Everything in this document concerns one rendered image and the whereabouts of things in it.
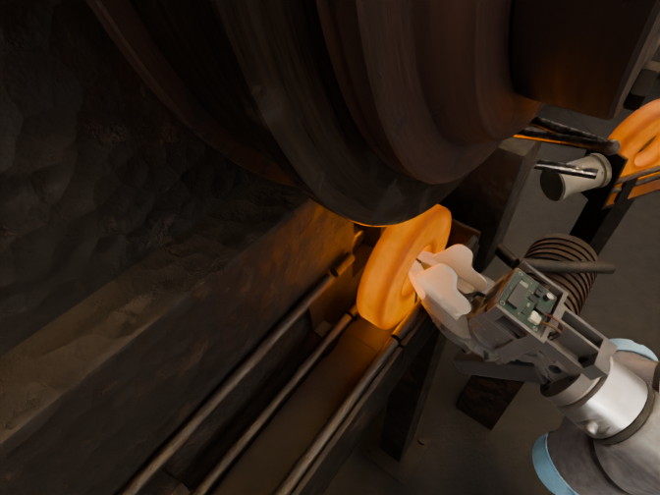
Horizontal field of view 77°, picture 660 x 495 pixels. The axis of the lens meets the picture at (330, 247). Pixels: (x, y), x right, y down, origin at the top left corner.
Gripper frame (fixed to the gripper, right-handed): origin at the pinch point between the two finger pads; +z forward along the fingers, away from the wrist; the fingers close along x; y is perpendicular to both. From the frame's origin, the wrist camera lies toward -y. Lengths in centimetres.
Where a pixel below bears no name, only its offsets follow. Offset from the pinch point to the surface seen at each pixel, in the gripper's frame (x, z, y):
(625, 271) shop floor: -103, -54, -61
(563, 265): -29.5, -19.0, -12.3
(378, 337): 5.8, -2.7, -8.1
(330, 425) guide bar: 19.0, -4.2, -2.8
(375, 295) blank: 7.5, 0.5, 1.6
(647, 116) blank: -46.0, -12.9, 6.8
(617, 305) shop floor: -86, -56, -60
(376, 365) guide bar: 11.6, -4.1, -2.2
